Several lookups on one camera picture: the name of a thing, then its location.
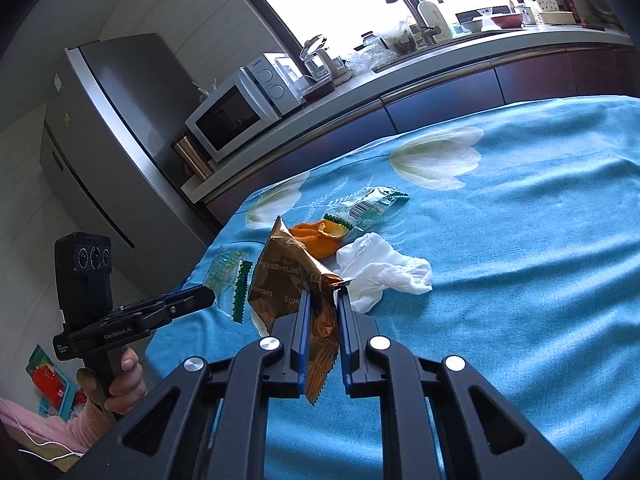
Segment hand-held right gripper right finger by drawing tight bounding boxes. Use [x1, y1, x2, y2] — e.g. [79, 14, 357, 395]
[336, 290, 583, 480]

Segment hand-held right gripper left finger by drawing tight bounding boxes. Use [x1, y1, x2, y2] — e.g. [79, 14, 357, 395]
[65, 289, 314, 480]

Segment green clear wrapper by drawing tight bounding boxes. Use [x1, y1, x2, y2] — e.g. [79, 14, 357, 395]
[207, 247, 256, 324]
[325, 186, 409, 231]

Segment brown snack wrapper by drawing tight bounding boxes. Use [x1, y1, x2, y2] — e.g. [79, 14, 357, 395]
[248, 215, 346, 404]

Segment white tissue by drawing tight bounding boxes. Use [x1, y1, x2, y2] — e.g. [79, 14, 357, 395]
[335, 232, 434, 314]

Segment person's left forearm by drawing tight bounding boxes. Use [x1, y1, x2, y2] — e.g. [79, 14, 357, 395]
[0, 395, 109, 461]

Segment person's left hand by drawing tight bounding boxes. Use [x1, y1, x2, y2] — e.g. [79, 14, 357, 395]
[75, 347, 148, 416]

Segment red patterned bag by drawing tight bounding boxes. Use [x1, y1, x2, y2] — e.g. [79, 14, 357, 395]
[27, 345, 89, 419]

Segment copper thermos flask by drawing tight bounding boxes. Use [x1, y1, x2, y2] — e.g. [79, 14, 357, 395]
[171, 134, 214, 181]

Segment grey refrigerator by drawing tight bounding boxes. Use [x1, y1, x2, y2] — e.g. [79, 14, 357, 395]
[40, 32, 221, 256]

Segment blue floral tablecloth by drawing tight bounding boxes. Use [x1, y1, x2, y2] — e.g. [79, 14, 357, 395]
[145, 95, 640, 480]

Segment white microwave oven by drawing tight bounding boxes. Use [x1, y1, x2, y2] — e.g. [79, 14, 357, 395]
[185, 52, 306, 163]

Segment white kitchen countertop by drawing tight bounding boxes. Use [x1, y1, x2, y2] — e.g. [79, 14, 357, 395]
[181, 22, 636, 201]

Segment glass electric kettle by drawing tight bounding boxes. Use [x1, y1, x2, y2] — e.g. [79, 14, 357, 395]
[299, 34, 337, 86]

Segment brown base cabinets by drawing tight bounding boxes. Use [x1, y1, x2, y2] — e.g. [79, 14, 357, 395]
[205, 45, 640, 221]

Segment clear plastic bag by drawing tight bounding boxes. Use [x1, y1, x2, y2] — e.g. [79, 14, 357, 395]
[345, 42, 389, 74]

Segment large kitchen window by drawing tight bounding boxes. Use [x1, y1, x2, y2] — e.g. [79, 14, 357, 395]
[230, 0, 541, 61]

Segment white dish soap bottle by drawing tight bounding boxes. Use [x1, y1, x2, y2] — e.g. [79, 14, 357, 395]
[417, 0, 455, 41]

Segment metal kitchen faucet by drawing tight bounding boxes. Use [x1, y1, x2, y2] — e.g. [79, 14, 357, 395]
[367, 0, 441, 46]

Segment small white bowl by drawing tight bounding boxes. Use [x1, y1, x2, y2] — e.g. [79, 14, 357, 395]
[460, 10, 496, 34]

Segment white cable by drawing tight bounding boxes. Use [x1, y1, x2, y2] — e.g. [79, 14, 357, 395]
[10, 420, 86, 461]

